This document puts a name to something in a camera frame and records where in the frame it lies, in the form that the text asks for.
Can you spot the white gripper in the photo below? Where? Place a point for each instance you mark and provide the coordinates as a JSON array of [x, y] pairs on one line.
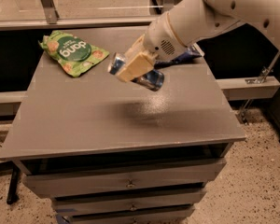
[[159, 38]]

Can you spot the blue silver redbull can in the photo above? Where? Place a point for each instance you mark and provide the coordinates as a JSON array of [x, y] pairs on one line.
[[138, 69]]

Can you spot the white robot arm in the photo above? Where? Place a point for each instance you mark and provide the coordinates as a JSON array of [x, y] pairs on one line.
[[191, 21]]

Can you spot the dark blue chip bag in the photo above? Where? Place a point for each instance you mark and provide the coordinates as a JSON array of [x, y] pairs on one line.
[[190, 54]]

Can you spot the green dang snack bag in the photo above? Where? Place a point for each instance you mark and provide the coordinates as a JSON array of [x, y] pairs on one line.
[[73, 54]]

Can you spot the grey drawer cabinet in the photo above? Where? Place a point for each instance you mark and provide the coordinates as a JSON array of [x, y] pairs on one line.
[[95, 122]]

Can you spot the middle grey drawer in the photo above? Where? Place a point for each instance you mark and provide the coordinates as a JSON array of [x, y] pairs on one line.
[[128, 202]]

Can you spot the grey drawer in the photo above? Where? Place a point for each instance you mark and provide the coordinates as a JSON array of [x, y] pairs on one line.
[[126, 178], [128, 202], [128, 217]]

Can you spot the top grey drawer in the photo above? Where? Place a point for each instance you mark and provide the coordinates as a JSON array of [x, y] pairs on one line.
[[126, 178]]

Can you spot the bottom grey drawer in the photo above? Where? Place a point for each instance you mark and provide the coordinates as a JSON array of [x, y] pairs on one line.
[[128, 217]]

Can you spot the black metal stand leg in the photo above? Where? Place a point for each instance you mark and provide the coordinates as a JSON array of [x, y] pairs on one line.
[[12, 196]]

